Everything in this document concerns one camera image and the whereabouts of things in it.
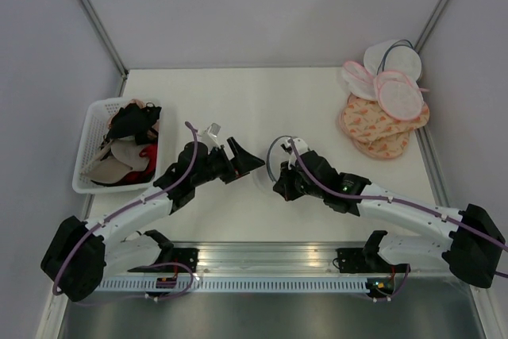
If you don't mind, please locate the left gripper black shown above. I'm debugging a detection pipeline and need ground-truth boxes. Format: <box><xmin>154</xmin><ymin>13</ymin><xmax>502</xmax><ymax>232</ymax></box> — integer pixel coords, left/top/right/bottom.
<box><xmin>192</xmin><ymin>137</ymin><xmax>264</xmax><ymax>187</ymax></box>

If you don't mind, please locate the white mesh laundry bag blue trim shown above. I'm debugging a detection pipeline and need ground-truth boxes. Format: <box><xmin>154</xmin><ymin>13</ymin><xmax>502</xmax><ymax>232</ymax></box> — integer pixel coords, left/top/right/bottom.
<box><xmin>253</xmin><ymin>135</ymin><xmax>293</xmax><ymax>195</ymax></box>

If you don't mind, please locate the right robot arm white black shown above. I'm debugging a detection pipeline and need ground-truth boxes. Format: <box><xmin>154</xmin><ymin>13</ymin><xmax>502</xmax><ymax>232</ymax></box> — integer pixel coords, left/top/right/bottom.
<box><xmin>273</xmin><ymin>151</ymin><xmax>507</xmax><ymax>289</ymax></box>

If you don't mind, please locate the left arm base black plate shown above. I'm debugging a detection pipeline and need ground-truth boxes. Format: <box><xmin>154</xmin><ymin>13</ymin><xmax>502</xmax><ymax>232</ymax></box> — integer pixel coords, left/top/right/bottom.
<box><xmin>129</xmin><ymin>248</ymin><xmax>198</xmax><ymax>273</ymax></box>

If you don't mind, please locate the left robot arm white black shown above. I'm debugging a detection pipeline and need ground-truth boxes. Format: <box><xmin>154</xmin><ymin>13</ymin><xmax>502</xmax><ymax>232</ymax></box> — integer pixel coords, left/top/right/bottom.
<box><xmin>40</xmin><ymin>137</ymin><xmax>265</xmax><ymax>302</ymax></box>

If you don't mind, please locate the right arm base black plate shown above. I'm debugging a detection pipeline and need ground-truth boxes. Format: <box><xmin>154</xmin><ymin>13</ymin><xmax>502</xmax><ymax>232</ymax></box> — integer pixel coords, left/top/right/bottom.
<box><xmin>336</xmin><ymin>248</ymin><xmax>383</xmax><ymax>274</ymax></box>

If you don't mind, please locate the red bra in basket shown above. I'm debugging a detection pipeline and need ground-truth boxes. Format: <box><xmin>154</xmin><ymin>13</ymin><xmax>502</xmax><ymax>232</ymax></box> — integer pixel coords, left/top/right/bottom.
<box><xmin>118</xmin><ymin>144</ymin><xmax>158</xmax><ymax>186</ymax></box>

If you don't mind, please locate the floral orange laundry bag upper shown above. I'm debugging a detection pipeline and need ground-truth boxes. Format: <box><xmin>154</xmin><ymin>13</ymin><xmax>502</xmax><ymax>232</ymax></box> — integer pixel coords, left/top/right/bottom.
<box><xmin>338</xmin><ymin>98</ymin><xmax>429</xmax><ymax>143</ymax></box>

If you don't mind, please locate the floral orange laundry bag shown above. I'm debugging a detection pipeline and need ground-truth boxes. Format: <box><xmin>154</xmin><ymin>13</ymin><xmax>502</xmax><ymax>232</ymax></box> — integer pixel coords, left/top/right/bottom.
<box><xmin>352</xmin><ymin>132</ymin><xmax>410</xmax><ymax>160</ymax></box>
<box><xmin>338</xmin><ymin>98</ymin><xmax>429</xmax><ymax>143</ymax></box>

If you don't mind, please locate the floral orange laundry bag lower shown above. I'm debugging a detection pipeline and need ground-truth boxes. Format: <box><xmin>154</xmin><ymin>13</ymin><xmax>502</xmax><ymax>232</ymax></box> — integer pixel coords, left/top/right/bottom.
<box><xmin>352</xmin><ymin>132</ymin><xmax>410</xmax><ymax>160</ymax></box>

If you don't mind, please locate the beige bra in basket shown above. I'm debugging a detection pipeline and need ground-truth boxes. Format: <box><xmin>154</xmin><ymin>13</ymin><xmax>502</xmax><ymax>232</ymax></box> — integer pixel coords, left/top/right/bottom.
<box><xmin>81</xmin><ymin>141</ymin><xmax>150</xmax><ymax>186</ymax></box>

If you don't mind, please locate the black bra in basket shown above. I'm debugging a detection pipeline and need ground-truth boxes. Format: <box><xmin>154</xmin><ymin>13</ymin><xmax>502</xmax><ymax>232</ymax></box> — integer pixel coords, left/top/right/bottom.
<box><xmin>106</xmin><ymin>103</ymin><xmax>162</xmax><ymax>145</ymax></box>

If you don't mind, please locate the pink trimmed mesh bag back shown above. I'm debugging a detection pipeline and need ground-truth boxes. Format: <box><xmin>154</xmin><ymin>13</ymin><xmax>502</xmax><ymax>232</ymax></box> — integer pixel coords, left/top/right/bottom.
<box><xmin>341</xmin><ymin>61</ymin><xmax>377</xmax><ymax>101</ymax></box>

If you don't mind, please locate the pink trimmed mesh bag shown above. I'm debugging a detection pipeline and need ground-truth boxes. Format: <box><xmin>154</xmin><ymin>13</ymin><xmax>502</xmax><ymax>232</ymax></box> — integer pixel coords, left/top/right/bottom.
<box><xmin>373</xmin><ymin>71</ymin><xmax>428</xmax><ymax>121</ymax></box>
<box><xmin>341</xmin><ymin>61</ymin><xmax>377</xmax><ymax>101</ymax></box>

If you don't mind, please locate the pink trimmed mesh bag front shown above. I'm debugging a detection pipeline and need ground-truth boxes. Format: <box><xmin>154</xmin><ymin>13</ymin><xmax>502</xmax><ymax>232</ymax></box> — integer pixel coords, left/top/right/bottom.
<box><xmin>373</xmin><ymin>71</ymin><xmax>428</xmax><ymax>121</ymax></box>

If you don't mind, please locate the white mesh bag blue zipper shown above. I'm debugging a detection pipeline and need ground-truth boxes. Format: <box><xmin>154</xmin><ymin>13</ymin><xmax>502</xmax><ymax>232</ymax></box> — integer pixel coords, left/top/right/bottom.
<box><xmin>363</xmin><ymin>39</ymin><xmax>422</xmax><ymax>80</ymax></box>

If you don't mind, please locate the white plastic basket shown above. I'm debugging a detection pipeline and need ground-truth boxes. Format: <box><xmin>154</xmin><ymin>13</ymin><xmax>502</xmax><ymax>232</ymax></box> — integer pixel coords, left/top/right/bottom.
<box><xmin>72</xmin><ymin>97</ymin><xmax>167</xmax><ymax>195</ymax></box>

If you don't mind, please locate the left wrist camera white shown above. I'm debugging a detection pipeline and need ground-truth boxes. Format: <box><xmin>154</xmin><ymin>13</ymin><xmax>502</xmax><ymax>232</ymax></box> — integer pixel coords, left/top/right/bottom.
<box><xmin>197</xmin><ymin>123</ymin><xmax>221</xmax><ymax>151</ymax></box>

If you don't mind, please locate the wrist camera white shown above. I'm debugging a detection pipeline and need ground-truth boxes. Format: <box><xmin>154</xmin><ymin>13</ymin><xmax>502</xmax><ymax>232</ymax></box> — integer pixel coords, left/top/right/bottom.
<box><xmin>281</xmin><ymin>137</ymin><xmax>310</xmax><ymax>167</ymax></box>
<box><xmin>197</xmin><ymin>123</ymin><xmax>221</xmax><ymax>151</ymax></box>

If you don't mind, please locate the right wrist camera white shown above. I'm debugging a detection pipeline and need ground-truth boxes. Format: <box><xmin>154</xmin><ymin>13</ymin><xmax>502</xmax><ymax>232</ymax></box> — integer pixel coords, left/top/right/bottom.
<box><xmin>281</xmin><ymin>137</ymin><xmax>310</xmax><ymax>167</ymax></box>

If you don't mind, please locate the aluminium rail front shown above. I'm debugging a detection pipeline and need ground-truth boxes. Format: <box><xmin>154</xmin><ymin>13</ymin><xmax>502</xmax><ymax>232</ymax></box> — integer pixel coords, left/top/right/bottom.
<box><xmin>55</xmin><ymin>240</ymin><xmax>488</xmax><ymax>276</ymax></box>

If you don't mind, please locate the white slotted cable duct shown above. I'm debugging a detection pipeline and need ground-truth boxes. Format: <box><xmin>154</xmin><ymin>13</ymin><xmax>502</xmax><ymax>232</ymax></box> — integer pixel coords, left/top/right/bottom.
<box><xmin>95</xmin><ymin>275</ymin><xmax>369</xmax><ymax>294</ymax></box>

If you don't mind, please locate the left aluminium frame post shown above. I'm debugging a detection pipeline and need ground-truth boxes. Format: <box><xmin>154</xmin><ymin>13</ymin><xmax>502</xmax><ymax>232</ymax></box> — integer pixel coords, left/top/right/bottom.
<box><xmin>78</xmin><ymin>0</ymin><xmax>129</xmax><ymax>79</ymax></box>

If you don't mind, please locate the aluminium frame post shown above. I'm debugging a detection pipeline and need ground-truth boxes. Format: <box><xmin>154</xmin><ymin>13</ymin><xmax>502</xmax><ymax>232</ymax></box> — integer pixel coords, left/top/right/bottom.
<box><xmin>78</xmin><ymin>0</ymin><xmax>129</xmax><ymax>79</ymax></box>
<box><xmin>414</xmin><ymin>0</ymin><xmax>452</xmax><ymax>53</ymax></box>

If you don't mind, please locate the right aluminium frame post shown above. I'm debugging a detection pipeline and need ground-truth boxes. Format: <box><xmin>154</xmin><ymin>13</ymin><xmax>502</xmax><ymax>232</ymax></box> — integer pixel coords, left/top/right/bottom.
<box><xmin>414</xmin><ymin>0</ymin><xmax>452</xmax><ymax>53</ymax></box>

